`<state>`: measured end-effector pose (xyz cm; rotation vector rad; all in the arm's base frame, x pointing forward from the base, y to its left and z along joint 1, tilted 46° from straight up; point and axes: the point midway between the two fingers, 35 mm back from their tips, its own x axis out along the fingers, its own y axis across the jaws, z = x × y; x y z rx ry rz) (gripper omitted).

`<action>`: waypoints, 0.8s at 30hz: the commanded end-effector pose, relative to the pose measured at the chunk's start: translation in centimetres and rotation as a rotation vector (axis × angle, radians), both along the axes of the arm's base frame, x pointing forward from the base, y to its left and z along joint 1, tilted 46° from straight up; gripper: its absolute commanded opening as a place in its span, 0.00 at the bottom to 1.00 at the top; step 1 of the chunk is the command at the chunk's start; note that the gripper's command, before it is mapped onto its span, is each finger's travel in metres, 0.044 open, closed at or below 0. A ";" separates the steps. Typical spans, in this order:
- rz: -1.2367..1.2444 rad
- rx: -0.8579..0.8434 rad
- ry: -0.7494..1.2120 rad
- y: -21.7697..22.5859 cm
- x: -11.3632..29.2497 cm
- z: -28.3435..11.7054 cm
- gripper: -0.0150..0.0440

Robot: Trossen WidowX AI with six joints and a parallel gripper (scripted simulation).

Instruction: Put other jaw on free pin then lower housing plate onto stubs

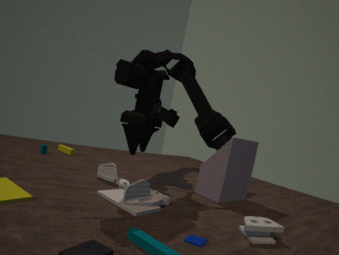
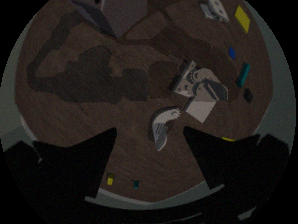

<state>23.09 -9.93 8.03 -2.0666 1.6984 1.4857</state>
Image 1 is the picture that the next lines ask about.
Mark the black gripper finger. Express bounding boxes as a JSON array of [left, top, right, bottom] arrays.
[[122, 124, 149, 155], [139, 127, 159, 152]]

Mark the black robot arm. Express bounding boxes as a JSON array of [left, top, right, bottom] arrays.
[[115, 49, 236, 151]]

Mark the yellow rectangular bar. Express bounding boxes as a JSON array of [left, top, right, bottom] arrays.
[[58, 145, 75, 155]]

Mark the teal rectangular bar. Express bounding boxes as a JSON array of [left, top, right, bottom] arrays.
[[127, 227, 181, 255]]

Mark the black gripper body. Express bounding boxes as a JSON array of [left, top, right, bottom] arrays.
[[120, 91, 162, 128]]

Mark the blue flat rectangular block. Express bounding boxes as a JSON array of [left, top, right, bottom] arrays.
[[184, 234, 207, 247]]

